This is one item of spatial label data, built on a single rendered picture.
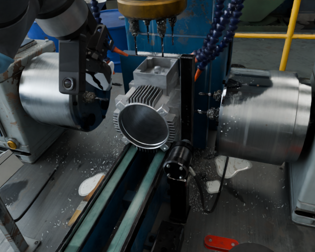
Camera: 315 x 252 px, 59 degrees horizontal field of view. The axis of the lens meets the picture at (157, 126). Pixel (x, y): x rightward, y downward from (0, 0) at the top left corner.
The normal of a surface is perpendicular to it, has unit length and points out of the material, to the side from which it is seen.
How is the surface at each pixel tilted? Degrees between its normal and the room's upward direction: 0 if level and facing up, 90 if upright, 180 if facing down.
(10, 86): 90
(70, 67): 62
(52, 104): 77
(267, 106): 47
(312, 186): 90
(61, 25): 115
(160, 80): 90
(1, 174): 57
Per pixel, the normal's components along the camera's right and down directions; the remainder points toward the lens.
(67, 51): -0.27, 0.13
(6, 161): 0.76, -0.33
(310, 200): -0.32, 0.56
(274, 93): -0.22, -0.39
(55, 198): -0.05, -0.81
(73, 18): 0.72, 0.55
